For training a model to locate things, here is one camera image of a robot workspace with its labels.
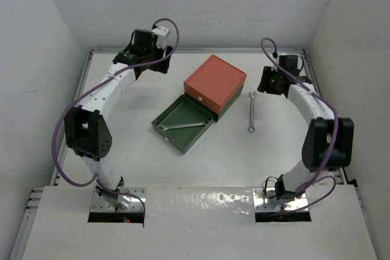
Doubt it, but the green drawer box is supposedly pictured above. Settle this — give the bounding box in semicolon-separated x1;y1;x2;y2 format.
151;88;243;154

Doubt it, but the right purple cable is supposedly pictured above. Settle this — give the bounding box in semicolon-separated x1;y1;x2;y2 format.
260;37;339;214

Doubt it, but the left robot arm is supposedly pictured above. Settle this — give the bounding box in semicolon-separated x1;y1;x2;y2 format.
64;25;173;190

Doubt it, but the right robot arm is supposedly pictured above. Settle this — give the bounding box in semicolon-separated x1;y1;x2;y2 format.
257;52;354;200

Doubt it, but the metal base plate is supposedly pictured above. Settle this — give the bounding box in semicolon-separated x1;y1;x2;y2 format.
252;187;308;213
90;187;147;213

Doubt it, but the silver wrench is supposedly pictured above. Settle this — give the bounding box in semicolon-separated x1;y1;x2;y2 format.
158;120;210;132
247;91;257;133

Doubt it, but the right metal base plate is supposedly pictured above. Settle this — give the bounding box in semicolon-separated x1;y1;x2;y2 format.
252;187;308;213

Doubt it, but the purple cable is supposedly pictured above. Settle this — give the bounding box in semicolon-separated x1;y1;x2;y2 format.
52;18;180;221
260;37;339;214

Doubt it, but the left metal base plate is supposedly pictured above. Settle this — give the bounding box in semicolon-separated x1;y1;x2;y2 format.
90;187;147;213

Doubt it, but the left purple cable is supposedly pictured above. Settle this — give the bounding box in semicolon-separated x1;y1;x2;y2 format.
52;18;180;221

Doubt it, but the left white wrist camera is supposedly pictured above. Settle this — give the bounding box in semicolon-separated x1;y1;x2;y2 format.
152;26;171;49

